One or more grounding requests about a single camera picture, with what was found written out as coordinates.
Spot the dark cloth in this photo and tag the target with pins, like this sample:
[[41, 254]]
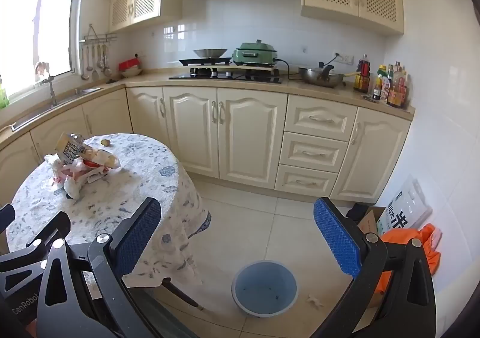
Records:
[[112, 80]]

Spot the orange plastic bag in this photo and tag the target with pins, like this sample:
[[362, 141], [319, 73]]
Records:
[[405, 240]]

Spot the steel ladle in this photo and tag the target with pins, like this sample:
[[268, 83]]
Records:
[[85, 72]]

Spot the metal faucet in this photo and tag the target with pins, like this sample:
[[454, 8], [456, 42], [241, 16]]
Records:
[[51, 89]]

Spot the tan rock right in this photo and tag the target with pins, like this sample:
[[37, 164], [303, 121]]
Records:
[[105, 142]]

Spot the cream base cabinet run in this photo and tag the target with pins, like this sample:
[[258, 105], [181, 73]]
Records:
[[243, 128]]

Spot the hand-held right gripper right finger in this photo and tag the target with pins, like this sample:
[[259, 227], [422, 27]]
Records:
[[337, 238]]

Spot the large cooking oil bottle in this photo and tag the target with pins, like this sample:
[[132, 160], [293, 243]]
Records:
[[362, 75]]

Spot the grey wok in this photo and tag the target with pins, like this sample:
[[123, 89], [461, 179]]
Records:
[[210, 52]]

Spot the steel sink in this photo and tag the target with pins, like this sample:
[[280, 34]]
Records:
[[56, 104]]

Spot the pile of snack wrappers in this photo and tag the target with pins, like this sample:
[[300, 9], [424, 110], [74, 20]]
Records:
[[82, 167]]

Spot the red lid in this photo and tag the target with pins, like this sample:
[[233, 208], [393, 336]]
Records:
[[130, 64]]

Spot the cardboard box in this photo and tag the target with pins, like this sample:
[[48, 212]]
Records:
[[369, 223]]

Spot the black cloth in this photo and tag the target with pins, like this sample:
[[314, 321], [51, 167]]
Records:
[[358, 212]]

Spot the dark table leg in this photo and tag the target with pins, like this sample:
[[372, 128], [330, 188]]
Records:
[[183, 295]]

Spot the cluster of condiment bottles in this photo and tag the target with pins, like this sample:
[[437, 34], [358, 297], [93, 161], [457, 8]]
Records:
[[393, 87]]

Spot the white bowl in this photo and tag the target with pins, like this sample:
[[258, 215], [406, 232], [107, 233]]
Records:
[[131, 72]]

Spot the steel spoon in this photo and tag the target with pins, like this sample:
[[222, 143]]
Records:
[[100, 59]]

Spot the white rice bag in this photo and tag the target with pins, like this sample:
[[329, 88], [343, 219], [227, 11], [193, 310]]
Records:
[[407, 207]]

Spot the beige ornament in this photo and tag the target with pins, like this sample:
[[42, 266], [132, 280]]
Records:
[[41, 71]]

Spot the gas stove with pan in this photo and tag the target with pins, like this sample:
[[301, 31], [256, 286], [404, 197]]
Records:
[[204, 61]]

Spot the cream drawer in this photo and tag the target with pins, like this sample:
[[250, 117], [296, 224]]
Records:
[[315, 152], [320, 117], [306, 180]]

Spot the wall outlet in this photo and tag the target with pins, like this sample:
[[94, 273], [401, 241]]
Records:
[[344, 58]]

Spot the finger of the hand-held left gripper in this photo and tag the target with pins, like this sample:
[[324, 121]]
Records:
[[56, 225], [5, 218]]

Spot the green electric cooker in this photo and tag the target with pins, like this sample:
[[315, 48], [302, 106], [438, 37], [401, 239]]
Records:
[[255, 53]]

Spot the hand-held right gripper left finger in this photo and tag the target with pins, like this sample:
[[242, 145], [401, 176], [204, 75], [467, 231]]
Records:
[[138, 238]]

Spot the black gas cooktop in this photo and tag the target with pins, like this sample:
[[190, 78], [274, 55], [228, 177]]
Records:
[[225, 77]]

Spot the white paper scrap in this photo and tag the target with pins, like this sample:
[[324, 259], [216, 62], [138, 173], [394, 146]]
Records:
[[314, 301]]

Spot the blue plastic bin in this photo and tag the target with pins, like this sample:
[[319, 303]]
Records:
[[264, 287]]

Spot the green detergent bottle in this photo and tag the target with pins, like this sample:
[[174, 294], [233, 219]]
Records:
[[3, 96]]

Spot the steel skimmer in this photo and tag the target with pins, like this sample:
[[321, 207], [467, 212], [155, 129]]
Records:
[[107, 68]]

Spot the kitchen window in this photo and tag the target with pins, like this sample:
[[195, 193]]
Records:
[[52, 23]]

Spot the steel wok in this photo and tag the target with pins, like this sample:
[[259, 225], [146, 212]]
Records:
[[318, 77]]

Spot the metal utensil rack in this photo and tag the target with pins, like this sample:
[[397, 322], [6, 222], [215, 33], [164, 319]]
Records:
[[99, 37]]

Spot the steel slotted spatula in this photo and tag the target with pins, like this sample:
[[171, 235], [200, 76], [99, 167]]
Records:
[[95, 72]]

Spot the wooden board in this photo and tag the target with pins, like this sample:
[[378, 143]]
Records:
[[240, 68]]

